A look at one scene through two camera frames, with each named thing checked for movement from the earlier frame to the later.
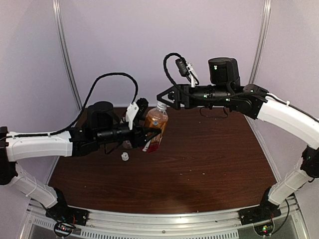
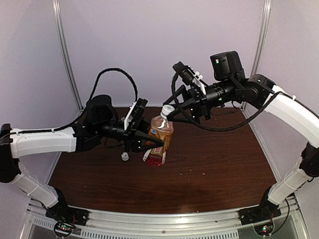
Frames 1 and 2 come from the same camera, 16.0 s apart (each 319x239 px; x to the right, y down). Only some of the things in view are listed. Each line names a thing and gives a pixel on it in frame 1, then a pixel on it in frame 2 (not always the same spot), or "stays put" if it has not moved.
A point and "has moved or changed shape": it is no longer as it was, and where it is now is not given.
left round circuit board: [63, 229] stays put
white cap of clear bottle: [125, 156] stays put
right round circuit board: [264, 229] stays put
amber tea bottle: [156, 119] has moved or changed shape
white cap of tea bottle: [161, 106] to [166, 110]
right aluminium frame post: [261, 41] stays put
